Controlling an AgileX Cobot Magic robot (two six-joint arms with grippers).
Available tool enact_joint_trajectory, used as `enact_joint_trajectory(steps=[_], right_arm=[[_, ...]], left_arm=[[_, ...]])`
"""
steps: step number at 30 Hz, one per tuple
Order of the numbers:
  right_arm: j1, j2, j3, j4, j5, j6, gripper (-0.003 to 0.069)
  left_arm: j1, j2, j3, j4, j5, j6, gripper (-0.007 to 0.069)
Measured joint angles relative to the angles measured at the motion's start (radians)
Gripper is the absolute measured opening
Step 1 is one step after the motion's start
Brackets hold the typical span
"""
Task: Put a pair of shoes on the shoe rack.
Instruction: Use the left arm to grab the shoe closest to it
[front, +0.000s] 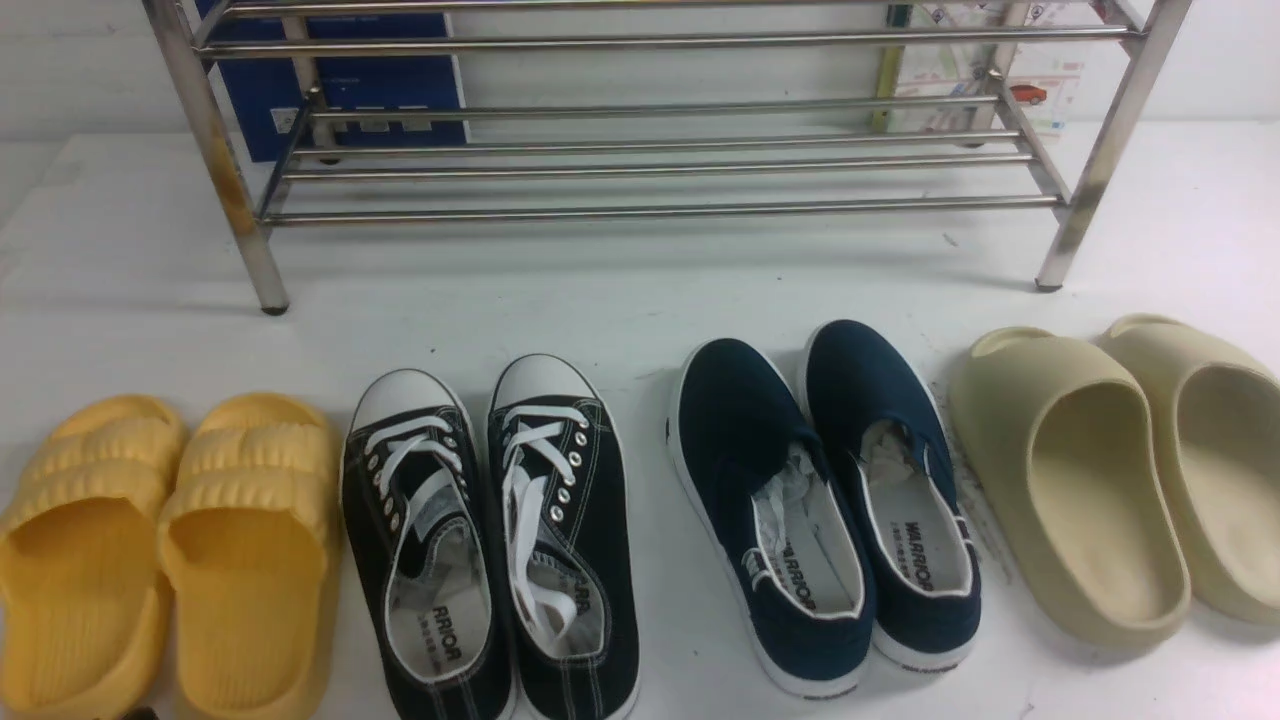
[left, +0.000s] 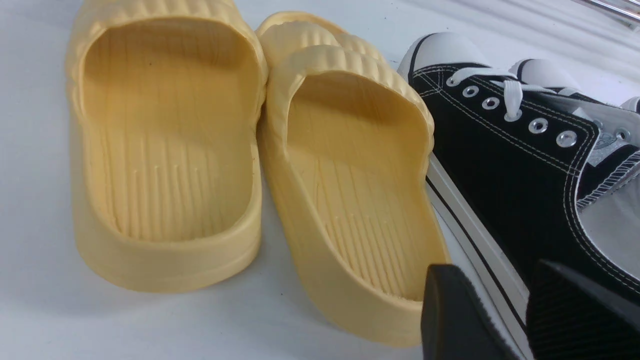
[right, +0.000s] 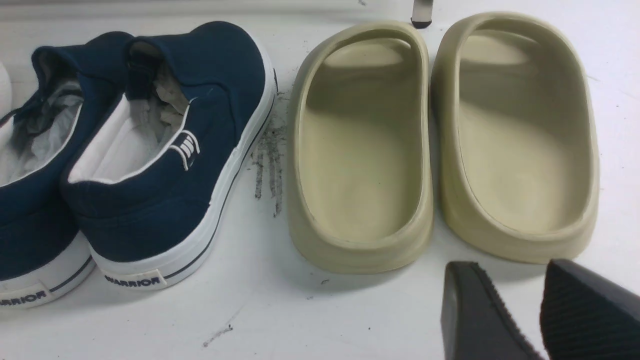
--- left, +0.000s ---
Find left yellow rubber slipper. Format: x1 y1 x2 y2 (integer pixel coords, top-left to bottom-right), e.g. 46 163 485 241
65 0 268 293

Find metal shoe rack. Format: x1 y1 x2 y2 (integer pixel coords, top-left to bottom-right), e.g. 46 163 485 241
574 0 640 26

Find black canvas sneaker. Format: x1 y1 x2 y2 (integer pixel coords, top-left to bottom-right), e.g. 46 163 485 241
398 32 639 360
509 58 640 113

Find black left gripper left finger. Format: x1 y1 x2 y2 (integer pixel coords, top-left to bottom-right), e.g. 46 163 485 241
421 264 521 360

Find right yellow rubber slipper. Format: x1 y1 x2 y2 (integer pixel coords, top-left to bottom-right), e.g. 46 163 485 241
256 11 451 347

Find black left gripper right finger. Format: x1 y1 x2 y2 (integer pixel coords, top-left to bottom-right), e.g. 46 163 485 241
526 260 640 360

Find yellow rubber slipper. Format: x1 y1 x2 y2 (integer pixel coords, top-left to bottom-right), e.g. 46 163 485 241
65 0 268 293
256 11 451 347

